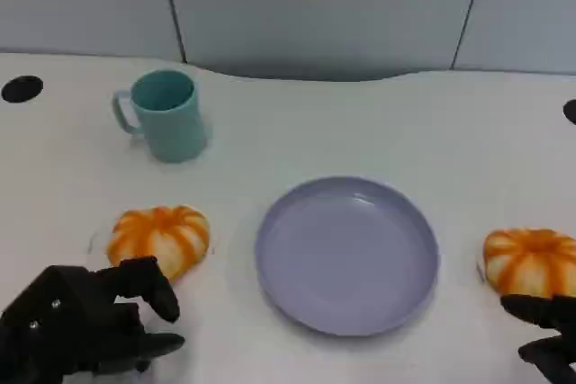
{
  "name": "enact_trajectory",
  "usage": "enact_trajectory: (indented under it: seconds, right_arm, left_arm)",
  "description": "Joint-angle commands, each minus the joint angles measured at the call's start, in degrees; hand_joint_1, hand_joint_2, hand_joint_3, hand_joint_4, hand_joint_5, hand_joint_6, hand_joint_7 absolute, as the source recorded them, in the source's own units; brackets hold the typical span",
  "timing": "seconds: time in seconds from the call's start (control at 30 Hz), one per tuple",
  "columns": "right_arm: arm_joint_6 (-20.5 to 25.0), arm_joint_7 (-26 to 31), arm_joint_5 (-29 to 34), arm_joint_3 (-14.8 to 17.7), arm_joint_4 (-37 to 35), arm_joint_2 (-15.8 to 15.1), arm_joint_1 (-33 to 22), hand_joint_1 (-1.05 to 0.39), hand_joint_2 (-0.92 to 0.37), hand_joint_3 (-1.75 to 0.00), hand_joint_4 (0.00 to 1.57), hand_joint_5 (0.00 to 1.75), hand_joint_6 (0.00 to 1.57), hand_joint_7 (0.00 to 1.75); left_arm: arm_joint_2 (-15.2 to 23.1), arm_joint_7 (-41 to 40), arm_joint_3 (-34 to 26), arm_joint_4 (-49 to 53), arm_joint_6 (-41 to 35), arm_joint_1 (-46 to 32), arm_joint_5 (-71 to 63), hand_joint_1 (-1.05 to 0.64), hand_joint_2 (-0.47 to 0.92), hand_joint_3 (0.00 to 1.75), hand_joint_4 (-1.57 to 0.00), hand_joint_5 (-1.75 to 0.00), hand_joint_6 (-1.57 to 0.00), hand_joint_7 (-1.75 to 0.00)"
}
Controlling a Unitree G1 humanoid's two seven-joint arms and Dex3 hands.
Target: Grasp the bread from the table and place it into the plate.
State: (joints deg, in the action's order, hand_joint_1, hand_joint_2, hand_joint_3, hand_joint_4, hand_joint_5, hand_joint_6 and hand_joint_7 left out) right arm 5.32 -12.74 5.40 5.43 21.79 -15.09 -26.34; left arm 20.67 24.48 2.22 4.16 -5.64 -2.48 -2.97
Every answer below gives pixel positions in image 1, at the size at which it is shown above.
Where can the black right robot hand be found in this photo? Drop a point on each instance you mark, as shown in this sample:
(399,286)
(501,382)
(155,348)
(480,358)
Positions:
(551,316)

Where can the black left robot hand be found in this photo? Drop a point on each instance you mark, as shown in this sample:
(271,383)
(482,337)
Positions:
(76,307)

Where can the orange and white bread roll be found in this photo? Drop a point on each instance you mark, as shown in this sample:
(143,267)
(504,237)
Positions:
(162,235)
(531,262)

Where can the pale green mug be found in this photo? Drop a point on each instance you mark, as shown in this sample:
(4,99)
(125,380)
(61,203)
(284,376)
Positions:
(173,123)

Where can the lilac plate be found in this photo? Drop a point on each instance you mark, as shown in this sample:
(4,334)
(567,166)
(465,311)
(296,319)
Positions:
(346,256)

